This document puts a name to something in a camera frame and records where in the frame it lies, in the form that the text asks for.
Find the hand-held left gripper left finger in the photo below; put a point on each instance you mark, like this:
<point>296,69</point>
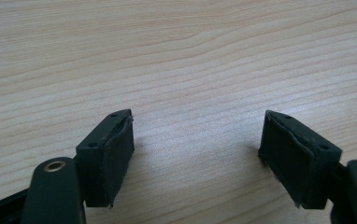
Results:
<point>105,161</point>

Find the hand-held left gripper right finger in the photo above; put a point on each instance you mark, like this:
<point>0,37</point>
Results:
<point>295,161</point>

